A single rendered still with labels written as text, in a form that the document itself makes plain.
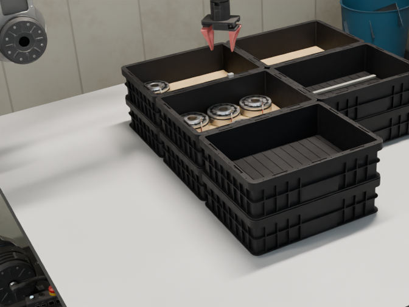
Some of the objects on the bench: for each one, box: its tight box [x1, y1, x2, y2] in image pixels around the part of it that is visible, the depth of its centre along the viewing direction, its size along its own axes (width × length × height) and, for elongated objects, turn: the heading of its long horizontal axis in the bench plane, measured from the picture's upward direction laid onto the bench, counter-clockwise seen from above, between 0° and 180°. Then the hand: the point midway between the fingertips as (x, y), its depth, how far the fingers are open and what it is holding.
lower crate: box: [202, 171, 380, 256], centre depth 198 cm, size 40×30×12 cm
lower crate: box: [125, 97, 166, 158], centre depth 246 cm, size 40×30×12 cm
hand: (222, 47), depth 214 cm, fingers open, 6 cm apart
